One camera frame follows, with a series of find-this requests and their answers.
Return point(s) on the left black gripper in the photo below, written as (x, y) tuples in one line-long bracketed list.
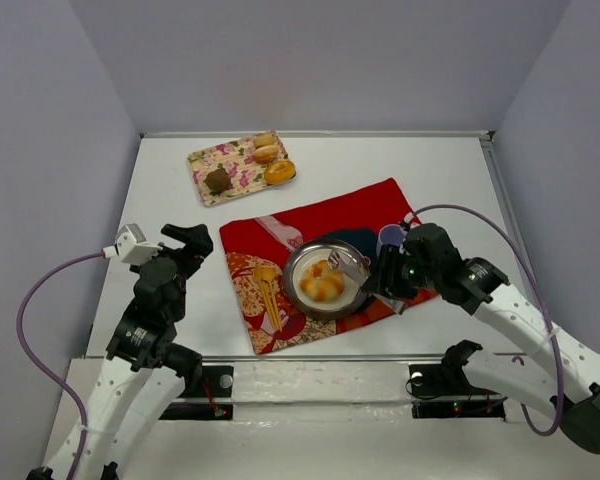
[(190, 245)]

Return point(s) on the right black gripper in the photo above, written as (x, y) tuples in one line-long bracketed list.
[(389, 273)]

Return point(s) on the metal tongs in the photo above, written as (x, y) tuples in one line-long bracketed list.
[(338, 262)]

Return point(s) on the striped twisted bread roll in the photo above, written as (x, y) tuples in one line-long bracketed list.
[(321, 283)]

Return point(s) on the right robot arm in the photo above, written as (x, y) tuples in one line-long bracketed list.
[(559, 376)]

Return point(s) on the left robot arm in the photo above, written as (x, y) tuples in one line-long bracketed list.
[(143, 370)]

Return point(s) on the brown chocolate bread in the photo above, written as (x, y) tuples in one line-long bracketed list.
[(218, 181)]

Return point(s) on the lavender plastic cup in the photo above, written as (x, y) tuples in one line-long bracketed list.
[(393, 235)]

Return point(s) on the round metal plate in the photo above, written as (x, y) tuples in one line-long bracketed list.
[(310, 252)]

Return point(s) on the yellow plastic fork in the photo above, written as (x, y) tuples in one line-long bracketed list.
[(265, 277)]

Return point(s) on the floral serving tray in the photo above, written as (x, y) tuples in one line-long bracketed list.
[(241, 167)]

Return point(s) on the flat tan bun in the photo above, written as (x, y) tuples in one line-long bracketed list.
[(266, 154)]

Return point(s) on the pale round bun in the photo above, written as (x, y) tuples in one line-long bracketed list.
[(264, 139)]

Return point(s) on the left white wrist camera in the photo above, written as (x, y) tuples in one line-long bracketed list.
[(131, 246)]

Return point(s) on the orange ring bagel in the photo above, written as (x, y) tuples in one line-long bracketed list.
[(279, 172)]

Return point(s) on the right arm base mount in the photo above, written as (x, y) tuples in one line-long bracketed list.
[(436, 396)]

